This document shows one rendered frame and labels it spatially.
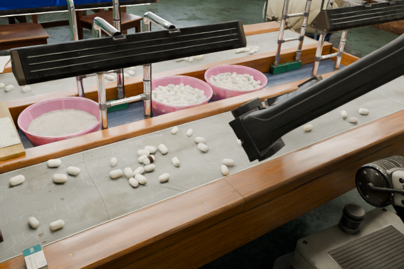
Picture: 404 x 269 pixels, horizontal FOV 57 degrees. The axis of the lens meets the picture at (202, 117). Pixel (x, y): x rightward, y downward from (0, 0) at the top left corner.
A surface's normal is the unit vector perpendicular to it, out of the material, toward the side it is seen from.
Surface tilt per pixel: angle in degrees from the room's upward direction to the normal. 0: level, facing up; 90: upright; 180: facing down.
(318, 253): 1
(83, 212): 0
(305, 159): 0
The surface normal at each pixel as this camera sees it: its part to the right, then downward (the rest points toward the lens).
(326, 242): 0.06, -0.86
